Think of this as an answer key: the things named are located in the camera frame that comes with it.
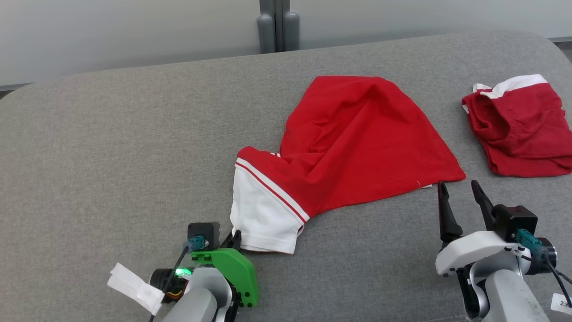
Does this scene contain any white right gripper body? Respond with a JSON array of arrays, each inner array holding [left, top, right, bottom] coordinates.
[[435, 230, 532, 276]]

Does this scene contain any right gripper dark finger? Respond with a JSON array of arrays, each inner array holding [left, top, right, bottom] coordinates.
[[471, 180, 496, 231], [437, 181, 463, 244]]

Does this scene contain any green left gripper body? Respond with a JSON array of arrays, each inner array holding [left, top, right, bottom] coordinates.
[[191, 248, 260, 308]]

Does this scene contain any red shorts white waistband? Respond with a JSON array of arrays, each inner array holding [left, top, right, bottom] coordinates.
[[462, 74, 572, 178]]

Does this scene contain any red white numbered jersey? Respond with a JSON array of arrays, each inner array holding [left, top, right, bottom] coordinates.
[[230, 75, 467, 254]]

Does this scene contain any black cylindrical left gripper motor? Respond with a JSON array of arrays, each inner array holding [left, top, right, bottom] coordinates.
[[149, 267, 193, 304]]

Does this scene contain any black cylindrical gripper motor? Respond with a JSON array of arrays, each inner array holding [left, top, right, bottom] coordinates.
[[149, 267, 193, 304], [527, 237, 558, 275]]

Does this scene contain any black cylindrical right gripper motor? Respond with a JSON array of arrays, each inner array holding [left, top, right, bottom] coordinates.
[[527, 237, 558, 275]]

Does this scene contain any grey pillar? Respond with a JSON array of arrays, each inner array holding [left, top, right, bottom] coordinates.
[[256, 0, 301, 54]]

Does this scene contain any left teal-plug black cable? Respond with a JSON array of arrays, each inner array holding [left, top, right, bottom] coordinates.
[[149, 236, 209, 322]]

